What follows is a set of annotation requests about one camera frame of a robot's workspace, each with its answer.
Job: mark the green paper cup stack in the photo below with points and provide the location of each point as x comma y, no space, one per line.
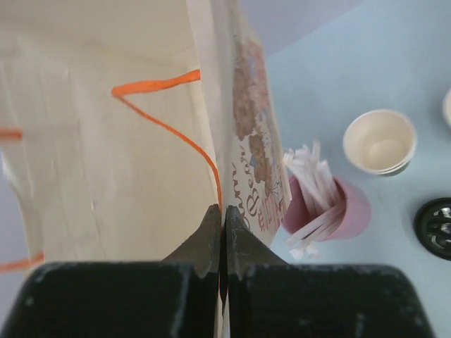
381,142

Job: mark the pink holder cup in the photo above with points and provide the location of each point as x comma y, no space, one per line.
356,216

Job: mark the stack of black lids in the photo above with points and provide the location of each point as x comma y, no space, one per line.
432,227

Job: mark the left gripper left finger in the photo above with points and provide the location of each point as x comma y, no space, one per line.
173,297

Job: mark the bundle of white stirrers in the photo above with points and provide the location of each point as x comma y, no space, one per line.
325,206

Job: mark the paper bag with orange handles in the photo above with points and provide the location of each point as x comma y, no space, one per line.
122,122

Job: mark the white paper cup stack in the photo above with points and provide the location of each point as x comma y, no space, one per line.
446,108

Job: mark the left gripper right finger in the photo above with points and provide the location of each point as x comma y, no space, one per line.
268,297

